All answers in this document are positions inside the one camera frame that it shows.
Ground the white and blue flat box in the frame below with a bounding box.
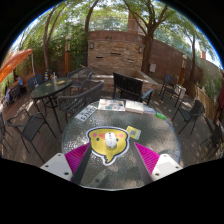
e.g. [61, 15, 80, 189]
[143, 105, 156, 115]

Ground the dark wicker chair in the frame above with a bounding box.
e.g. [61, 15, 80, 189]
[66, 67, 94, 94]
[57, 80, 105, 124]

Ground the white computer mouse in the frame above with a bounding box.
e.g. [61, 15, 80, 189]
[104, 132, 118, 150]

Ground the wooden slat fence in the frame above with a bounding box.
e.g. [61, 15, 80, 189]
[183, 79, 218, 121]

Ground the white licence plate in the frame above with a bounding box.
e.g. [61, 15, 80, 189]
[74, 105, 98, 123]

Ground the wooden lamp post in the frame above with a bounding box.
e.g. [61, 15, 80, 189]
[64, 34, 72, 76]
[179, 54, 188, 86]

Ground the person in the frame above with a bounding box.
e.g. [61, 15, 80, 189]
[15, 75, 27, 93]

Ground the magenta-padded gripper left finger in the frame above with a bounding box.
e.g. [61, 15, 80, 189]
[39, 142, 93, 186]

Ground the yellow chick-shaped mouse pad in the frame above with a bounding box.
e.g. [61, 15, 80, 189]
[85, 126, 130, 167]

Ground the black mesh metal chair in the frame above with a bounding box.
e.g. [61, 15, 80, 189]
[172, 99, 206, 136]
[199, 123, 224, 159]
[5, 108, 58, 164]

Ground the colourful printed sheet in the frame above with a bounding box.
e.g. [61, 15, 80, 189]
[97, 98, 127, 112]

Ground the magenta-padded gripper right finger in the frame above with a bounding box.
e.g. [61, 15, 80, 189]
[132, 142, 184, 186]

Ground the dark blue-backed chair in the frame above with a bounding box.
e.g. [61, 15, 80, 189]
[159, 73, 183, 103]
[27, 73, 45, 93]

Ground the round dark patio table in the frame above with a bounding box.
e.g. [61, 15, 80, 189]
[30, 77, 73, 130]

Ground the large forked tree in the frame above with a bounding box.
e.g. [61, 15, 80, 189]
[123, 0, 174, 76]

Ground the stone planter box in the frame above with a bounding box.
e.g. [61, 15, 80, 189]
[91, 68, 158, 98]

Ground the orange patio umbrella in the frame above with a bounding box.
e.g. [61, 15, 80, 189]
[0, 48, 34, 84]

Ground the yellow printed card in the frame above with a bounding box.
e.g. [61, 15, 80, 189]
[125, 125, 142, 141]

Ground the black slatted wooden chair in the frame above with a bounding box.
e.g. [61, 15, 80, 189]
[112, 71, 155, 106]

